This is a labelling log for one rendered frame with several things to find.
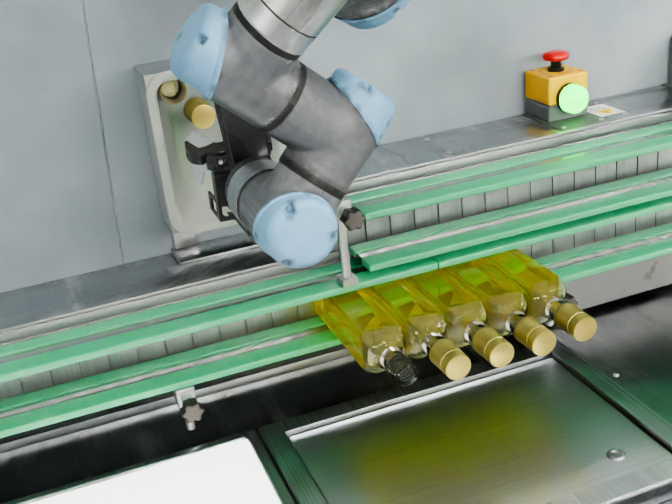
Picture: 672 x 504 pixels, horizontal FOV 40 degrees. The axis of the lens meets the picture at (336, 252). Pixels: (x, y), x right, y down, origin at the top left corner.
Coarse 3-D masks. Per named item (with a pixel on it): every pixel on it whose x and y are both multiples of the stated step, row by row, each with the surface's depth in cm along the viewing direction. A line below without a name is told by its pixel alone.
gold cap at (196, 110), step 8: (192, 104) 126; (200, 104) 124; (208, 104) 126; (184, 112) 128; (192, 112) 124; (200, 112) 124; (208, 112) 125; (192, 120) 124; (200, 120) 125; (208, 120) 125; (200, 128) 125
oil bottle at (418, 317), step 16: (368, 288) 127; (384, 288) 125; (400, 288) 125; (384, 304) 122; (400, 304) 121; (416, 304) 120; (432, 304) 120; (400, 320) 118; (416, 320) 116; (432, 320) 116; (416, 336) 116; (416, 352) 117
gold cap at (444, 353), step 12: (432, 348) 113; (444, 348) 112; (456, 348) 111; (432, 360) 113; (444, 360) 110; (456, 360) 110; (468, 360) 110; (444, 372) 110; (456, 372) 110; (468, 372) 111
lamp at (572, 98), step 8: (560, 88) 142; (568, 88) 140; (576, 88) 140; (584, 88) 141; (560, 96) 141; (568, 96) 140; (576, 96) 140; (584, 96) 140; (560, 104) 142; (568, 104) 140; (576, 104) 140; (584, 104) 141; (568, 112) 143; (576, 112) 141
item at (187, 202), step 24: (168, 72) 118; (192, 96) 128; (168, 120) 128; (216, 120) 130; (168, 144) 129; (168, 168) 123; (192, 168) 131; (168, 192) 124; (192, 192) 133; (168, 216) 126; (192, 216) 130
